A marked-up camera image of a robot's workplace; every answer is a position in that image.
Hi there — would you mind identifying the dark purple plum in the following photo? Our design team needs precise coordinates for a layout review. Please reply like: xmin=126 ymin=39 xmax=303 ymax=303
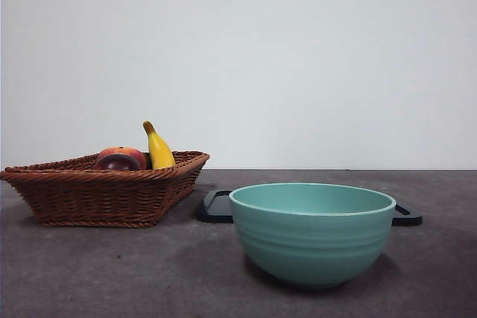
xmin=93 ymin=155 xmax=141 ymax=171

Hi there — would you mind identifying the teal ceramic bowl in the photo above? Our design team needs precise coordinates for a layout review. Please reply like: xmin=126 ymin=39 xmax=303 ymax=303
xmin=228 ymin=182 xmax=397 ymax=290

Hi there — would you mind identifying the black rectangular tray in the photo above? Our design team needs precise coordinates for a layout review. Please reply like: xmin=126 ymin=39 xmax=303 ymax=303
xmin=196 ymin=189 xmax=423 ymax=226

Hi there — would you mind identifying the yellow banana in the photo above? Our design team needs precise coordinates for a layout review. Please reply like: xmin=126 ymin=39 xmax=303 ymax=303
xmin=142 ymin=121 xmax=177 ymax=171

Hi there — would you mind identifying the red orange peach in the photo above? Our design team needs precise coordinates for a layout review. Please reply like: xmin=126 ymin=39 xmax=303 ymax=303
xmin=97 ymin=146 xmax=148 ymax=171

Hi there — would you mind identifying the brown wicker basket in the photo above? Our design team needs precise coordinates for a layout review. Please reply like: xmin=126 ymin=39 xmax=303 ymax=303
xmin=0 ymin=150 xmax=211 ymax=229

